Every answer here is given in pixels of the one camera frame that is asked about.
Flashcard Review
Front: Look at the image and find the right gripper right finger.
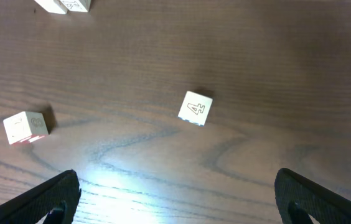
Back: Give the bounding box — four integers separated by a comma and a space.
274, 168, 351, 224

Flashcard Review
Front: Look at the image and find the white block lower centre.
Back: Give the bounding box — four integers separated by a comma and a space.
3, 111, 49, 145

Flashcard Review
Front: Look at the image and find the blue number 2 block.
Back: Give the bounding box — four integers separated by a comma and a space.
60, 0, 91, 12

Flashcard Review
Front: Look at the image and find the white block blue edge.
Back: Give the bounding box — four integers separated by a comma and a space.
177, 91, 213, 126

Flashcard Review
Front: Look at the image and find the red letter I block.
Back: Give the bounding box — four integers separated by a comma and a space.
34, 0, 68, 14

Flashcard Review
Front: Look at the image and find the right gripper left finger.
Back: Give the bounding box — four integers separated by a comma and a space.
0, 170, 81, 223

